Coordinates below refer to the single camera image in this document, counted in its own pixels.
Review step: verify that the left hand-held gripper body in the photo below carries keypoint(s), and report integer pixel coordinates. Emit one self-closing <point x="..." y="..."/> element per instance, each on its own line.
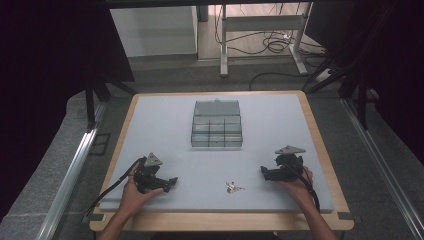
<point x="146" y="175"/>

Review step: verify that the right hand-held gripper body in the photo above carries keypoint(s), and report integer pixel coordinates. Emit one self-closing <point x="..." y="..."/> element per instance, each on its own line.
<point x="288" y="165"/>

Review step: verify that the person's right hand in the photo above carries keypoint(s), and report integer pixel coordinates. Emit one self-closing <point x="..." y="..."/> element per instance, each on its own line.
<point x="298" y="188"/>

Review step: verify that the person's left hand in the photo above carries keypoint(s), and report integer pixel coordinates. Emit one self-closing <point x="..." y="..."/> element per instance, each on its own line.
<point x="133" y="198"/>

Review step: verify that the light grey table mat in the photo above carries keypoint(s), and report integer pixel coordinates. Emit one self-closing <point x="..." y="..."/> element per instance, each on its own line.
<point x="206" y="163"/>

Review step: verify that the wooden table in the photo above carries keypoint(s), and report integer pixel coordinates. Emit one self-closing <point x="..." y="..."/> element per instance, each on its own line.
<point x="213" y="221"/>

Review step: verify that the clear plastic compartment box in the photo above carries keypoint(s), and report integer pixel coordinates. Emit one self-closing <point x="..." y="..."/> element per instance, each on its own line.
<point x="216" y="128"/>

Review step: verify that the white power strip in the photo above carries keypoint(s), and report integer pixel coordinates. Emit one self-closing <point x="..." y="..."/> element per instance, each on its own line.
<point x="324" y="75"/>

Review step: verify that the black stand legs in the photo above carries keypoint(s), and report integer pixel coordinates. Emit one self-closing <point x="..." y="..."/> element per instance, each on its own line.
<point x="350" y="76"/>
<point x="100" y="90"/>

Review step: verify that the dark curtain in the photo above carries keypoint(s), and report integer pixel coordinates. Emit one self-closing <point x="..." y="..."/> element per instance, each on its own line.
<point x="393" y="66"/>
<point x="43" y="83"/>

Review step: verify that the white cabinet panel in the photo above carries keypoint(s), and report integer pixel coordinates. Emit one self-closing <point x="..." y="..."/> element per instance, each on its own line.
<point x="153" y="31"/>

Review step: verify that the black square floor frame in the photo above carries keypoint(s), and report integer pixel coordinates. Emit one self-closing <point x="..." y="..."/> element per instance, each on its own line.
<point x="99" y="144"/>

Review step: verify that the silver metal rail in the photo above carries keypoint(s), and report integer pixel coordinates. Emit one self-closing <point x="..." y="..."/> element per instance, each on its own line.
<point x="68" y="181"/>
<point x="383" y="166"/>

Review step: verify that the white metal desk frame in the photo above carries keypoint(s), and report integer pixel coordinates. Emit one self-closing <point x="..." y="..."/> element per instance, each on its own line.
<point x="263" y="22"/>

